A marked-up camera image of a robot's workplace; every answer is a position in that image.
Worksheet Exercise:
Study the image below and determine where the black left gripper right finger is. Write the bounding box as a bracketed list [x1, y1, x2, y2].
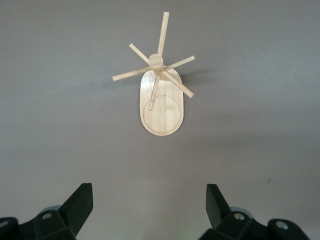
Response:
[199, 183, 309, 240]

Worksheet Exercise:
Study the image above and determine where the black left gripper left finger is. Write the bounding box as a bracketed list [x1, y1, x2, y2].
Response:
[0, 182, 94, 240]

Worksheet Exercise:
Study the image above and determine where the wooden cup rack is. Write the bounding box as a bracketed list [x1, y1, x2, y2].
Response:
[111, 11, 196, 137]

